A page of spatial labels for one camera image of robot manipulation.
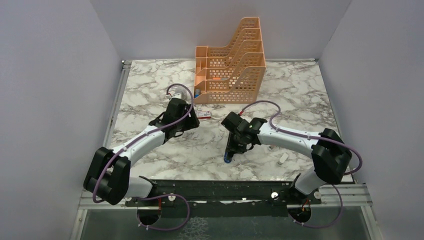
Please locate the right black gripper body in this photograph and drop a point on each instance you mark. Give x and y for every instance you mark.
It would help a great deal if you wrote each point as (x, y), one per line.
(236, 136)

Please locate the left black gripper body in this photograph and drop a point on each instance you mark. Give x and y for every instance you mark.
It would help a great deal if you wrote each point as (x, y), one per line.
(190, 122)

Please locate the red white staple box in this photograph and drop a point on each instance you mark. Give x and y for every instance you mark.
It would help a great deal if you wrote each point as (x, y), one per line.
(203, 114)

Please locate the pink white small stapler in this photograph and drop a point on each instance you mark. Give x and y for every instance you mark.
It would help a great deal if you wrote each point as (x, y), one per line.
(272, 147)

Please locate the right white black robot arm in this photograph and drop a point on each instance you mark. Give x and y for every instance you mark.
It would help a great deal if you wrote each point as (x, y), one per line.
(329, 155)

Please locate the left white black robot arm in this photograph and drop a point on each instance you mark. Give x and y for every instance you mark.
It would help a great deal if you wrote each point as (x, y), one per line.
(108, 176)

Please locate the blue item in organizer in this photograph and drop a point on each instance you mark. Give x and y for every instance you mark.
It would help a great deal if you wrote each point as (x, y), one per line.
(197, 92)

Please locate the orange plastic file organizer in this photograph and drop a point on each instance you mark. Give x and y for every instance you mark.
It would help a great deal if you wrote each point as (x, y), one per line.
(232, 74)

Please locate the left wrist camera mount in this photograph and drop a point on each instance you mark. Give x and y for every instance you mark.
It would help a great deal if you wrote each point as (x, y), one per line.
(178, 94)

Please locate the left aluminium side rail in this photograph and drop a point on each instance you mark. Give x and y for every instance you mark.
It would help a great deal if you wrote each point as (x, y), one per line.
(115, 107)

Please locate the aluminium front rail frame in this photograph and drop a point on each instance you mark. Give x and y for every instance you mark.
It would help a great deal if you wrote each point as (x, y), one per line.
(345, 213)

